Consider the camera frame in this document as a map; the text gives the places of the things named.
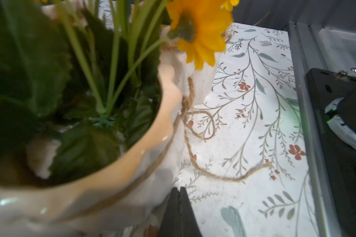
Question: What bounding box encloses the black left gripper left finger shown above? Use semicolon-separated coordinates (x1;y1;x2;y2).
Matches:
158;188;181;237

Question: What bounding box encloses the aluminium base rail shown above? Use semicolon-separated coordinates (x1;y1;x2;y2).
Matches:
288;22;356;237

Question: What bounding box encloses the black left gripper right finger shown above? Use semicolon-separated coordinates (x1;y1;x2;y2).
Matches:
179;187;202;237

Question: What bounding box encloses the sunflower pot back row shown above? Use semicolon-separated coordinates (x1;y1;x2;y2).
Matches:
0;1;239;237

